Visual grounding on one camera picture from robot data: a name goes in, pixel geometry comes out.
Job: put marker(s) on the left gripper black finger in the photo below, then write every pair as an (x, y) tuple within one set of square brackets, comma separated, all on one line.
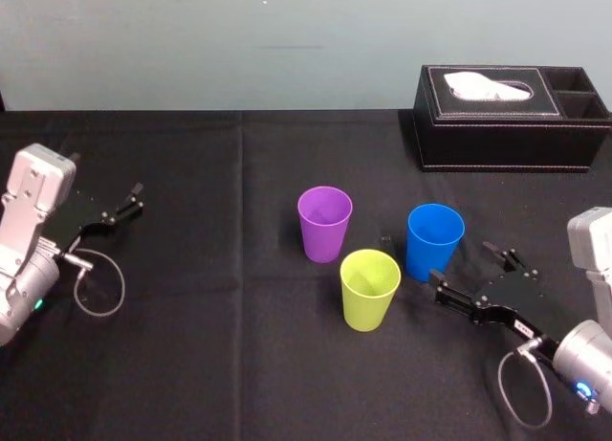
[(129, 200), (129, 213)]

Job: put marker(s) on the white tissue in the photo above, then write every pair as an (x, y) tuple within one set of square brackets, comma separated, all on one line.
[(478, 84)]

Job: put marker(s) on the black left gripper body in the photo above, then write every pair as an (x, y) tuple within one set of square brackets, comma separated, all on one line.
[(82, 216)]

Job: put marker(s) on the lime green plastic cup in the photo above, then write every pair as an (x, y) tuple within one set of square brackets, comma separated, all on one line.
[(365, 312)]

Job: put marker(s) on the black leather tissue box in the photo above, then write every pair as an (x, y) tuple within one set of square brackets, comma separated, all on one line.
[(492, 135)]

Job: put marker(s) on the black table cloth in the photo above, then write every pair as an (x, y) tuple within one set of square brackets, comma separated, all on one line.
[(191, 364)]

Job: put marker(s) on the purple plastic cup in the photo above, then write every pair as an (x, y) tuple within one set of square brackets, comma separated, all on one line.
[(322, 242)]

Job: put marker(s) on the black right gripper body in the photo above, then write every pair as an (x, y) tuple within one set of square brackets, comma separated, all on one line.
[(518, 297)]

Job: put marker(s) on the blue plastic cup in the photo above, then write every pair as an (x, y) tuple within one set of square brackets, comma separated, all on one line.
[(425, 259)]

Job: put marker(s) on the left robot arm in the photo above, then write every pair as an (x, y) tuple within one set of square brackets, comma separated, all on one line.
[(28, 197)]

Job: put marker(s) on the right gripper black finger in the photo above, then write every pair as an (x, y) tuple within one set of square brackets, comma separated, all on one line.
[(454, 298), (506, 258)]

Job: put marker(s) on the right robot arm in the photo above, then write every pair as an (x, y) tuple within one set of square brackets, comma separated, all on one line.
[(585, 350)]

